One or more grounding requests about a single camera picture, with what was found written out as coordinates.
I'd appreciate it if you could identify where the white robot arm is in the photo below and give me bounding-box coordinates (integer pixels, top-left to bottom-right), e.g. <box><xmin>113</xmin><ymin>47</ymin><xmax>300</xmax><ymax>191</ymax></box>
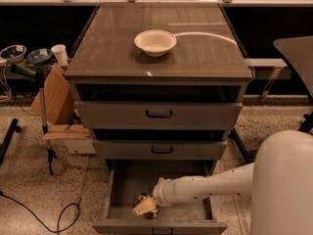
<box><xmin>133</xmin><ymin>130</ymin><xmax>313</xmax><ymax>235</ymax></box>

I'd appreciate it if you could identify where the grey bottom drawer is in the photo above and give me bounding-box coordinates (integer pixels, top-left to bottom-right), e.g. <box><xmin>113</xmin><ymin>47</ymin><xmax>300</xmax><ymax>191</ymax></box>
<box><xmin>94</xmin><ymin>160</ymin><xmax>227</xmax><ymax>235</ymax></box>

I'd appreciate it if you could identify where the grey drawer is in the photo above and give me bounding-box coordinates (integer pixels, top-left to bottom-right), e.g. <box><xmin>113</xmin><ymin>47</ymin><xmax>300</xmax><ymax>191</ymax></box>
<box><xmin>93</xmin><ymin>140</ymin><xmax>227</xmax><ymax>161</ymax></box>
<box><xmin>75</xmin><ymin>101</ymin><xmax>243</xmax><ymax>130</ymax></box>
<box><xmin>94</xmin><ymin>160</ymin><xmax>227</xmax><ymax>235</ymax></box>

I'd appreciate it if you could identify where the grey middle drawer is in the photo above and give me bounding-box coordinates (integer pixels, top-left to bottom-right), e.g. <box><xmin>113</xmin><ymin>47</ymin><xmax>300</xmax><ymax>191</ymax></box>
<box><xmin>93</xmin><ymin>140</ymin><xmax>227</xmax><ymax>161</ymax></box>

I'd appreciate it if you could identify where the grey top drawer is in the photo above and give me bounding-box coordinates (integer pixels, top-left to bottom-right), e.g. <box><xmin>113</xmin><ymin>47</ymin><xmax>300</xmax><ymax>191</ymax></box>
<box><xmin>75</xmin><ymin>101</ymin><xmax>243</xmax><ymax>130</ymax></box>

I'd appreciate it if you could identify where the grey drawer cabinet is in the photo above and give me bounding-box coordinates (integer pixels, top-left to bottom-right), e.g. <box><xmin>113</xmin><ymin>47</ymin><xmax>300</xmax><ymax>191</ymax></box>
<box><xmin>64</xmin><ymin>2</ymin><xmax>254</xmax><ymax>235</ymax></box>

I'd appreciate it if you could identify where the white bowl on counter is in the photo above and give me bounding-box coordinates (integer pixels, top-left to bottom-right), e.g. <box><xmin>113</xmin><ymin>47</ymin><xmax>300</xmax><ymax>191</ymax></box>
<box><xmin>134</xmin><ymin>29</ymin><xmax>177</xmax><ymax>57</ymax></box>

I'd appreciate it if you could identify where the brown cardboard box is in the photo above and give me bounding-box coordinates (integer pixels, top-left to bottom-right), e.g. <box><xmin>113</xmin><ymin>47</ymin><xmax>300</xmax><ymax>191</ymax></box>
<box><xmin>43</xmin><ymin>64</ymin><xmax>89</xmax><ymax>140</ymax></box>

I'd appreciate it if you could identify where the black stand leg left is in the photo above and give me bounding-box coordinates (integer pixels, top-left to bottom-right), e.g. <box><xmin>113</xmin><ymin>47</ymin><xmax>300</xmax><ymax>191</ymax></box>
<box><xmin>0</xmin><ymin>118</ymin><xmax>22</xmax><ymax>164</ymax></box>

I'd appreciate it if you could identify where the black stand legs right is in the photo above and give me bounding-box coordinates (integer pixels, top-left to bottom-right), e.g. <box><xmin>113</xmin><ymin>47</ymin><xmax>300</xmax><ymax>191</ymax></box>
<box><xmin>230</xmin><ymin>112</ymin><xmax>313</xmax><ymax>164</ymax></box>

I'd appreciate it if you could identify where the white paper cup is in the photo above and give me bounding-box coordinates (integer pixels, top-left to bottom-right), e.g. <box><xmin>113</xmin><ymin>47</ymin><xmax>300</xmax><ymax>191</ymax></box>
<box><xmin>51</xmin><ymin>44</ymin><xmax>68</xmax><ymax>66</ymax></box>

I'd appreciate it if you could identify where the blue patterned bowl right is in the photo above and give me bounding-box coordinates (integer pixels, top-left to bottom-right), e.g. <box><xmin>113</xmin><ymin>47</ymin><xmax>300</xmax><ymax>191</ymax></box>
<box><xmin>26</xmin><ymin>48</ymin><xmax>52</xmax><ymax>66</ymax></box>

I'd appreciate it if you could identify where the blue patterned bowl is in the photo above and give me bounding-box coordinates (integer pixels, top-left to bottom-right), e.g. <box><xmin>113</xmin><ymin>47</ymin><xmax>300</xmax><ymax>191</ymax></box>
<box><xmin>0</xmin><ymin>44</ymin><xmax>26</xmax><ymax>63</ymax></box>
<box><xmin>26</xmin><ymin>48</ymin><xmax>52</xmax><ymax>66</ymax></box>

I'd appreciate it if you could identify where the blue patterned bowl left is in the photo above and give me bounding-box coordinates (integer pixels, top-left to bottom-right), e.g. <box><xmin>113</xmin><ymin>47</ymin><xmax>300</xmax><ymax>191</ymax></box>
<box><xmin>0</xmin><ymin>44</ymin><xmax>26</xmax><ymax>63</ymax></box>

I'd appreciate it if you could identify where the tripod with green handle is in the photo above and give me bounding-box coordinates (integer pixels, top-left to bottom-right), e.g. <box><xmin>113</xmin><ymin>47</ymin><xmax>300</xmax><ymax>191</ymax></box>
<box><xmin>10</xmin><ymin>63</ymin><xmax>57</xmax><ymax>176</ymax></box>

